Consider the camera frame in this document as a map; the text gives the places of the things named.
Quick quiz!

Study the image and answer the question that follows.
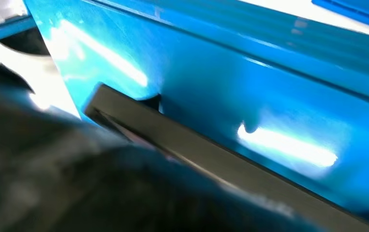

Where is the blue metal shelf rack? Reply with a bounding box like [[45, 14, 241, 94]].
[[0, 0, 369, 232]]

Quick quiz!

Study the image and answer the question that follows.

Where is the white car with red stripe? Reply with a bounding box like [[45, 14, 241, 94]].
[[0, 0, 82, 121]]

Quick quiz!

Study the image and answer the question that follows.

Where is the blue plastic crate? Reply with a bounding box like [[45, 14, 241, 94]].
[[311, 0, 369, 27]]

